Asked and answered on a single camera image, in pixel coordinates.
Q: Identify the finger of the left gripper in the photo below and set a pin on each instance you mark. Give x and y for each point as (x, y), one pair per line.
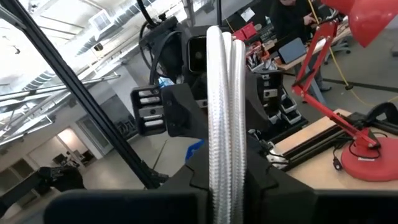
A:
(255, 105)
(186, 115)

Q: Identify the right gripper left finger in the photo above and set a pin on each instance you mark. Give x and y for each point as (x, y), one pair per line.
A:
(196, 177)

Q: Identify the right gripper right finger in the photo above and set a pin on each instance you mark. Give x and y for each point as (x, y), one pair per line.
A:
(261, 174)

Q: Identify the parts bin shelf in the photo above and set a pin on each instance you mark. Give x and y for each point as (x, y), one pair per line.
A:
(270, 93)

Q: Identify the teal plastic bin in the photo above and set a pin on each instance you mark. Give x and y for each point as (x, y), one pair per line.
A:
(194, 150)

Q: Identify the grey laptop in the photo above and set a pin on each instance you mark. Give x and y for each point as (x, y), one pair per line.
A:
(292, 49)

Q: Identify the person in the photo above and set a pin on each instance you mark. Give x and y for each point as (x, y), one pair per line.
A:
(289, 21)

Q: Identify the red desk lamp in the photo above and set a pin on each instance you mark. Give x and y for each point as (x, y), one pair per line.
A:
(367, 161)

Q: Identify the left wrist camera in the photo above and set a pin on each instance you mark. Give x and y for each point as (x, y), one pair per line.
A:
(197, 54)

